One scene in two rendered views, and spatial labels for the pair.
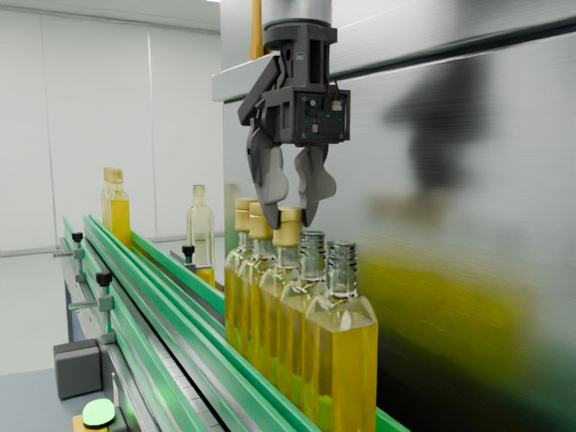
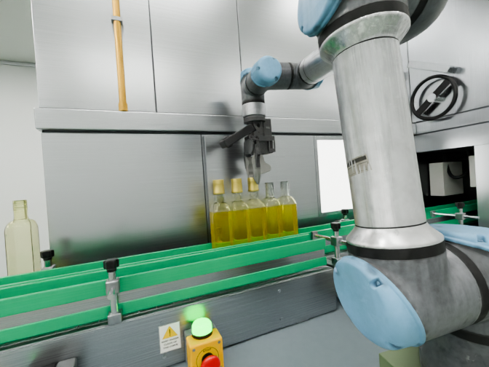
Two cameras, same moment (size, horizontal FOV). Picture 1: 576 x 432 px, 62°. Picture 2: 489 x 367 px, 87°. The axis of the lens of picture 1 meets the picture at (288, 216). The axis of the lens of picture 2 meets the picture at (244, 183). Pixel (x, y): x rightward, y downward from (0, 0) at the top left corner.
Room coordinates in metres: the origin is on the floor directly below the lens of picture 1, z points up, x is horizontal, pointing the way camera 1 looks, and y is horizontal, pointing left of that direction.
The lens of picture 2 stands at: (0.51, 0.83, 1.15)
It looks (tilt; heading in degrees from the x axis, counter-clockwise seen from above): 1 degrees down; 275
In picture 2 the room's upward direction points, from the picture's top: 4 degrees counter-clockwise
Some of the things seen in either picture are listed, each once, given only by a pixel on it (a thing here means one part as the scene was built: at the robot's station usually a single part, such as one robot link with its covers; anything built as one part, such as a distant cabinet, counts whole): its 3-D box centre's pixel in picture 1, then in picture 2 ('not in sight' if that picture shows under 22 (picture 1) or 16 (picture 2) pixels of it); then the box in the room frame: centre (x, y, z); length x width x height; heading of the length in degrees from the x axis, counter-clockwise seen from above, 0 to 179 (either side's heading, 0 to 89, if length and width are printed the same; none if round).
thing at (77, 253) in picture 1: (69, 258); not in sight; (1.23, 0.57, 0.94); 0.07 x 0.04 x 0.13; 119
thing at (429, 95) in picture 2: not in sight; (434, 97); (-0.32, -0.50, 1.49); 0.21 x 0.05 x 0.21; 119
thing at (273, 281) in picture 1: (287, 351); (256, 231); (0.56, 0.00, 0.99); 0.06 x 0.06 x 0.21; 28
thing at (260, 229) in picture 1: (262, 220); (236, 185); (0.61, 0.03, 1.14); 0.04 x 0.04 x 0.04
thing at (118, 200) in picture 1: (119, 213); not in sight; (1.54, 0.54, 1.02); 0.06 x 0.06 x 0.28; 29
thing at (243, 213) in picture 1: (248, 214); (218, 186); (0.66, 0.06, 1.14); 0.04 x 0.04 x 0.04
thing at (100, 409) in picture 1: (99, 411); (201, 326); (0.67, 0.28, 0.84); 0.05 x 0.05 x 0.03
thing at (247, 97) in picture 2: not in sight; (252, 87); (0.54, -0.01, 1.45); 0.09 x 0.08 x 0.11; 111
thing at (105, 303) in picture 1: (92, 310); (112, 296); (0.83, 0.35, 0.94); 0.07 x 0.04 x 0.13; 119
